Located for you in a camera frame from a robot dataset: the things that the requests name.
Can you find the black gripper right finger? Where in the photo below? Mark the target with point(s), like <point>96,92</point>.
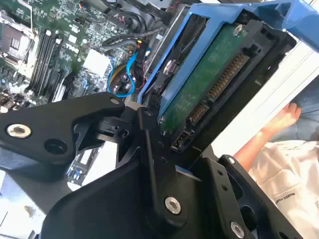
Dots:
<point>239,199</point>

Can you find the person's bare hand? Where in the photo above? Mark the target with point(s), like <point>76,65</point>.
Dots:
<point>286,117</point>

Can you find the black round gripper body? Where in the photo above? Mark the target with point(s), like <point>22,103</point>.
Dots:
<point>112,204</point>

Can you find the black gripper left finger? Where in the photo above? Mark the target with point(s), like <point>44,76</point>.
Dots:
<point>37,124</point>

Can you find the hard disk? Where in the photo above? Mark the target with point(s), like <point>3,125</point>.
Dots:
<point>189,99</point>

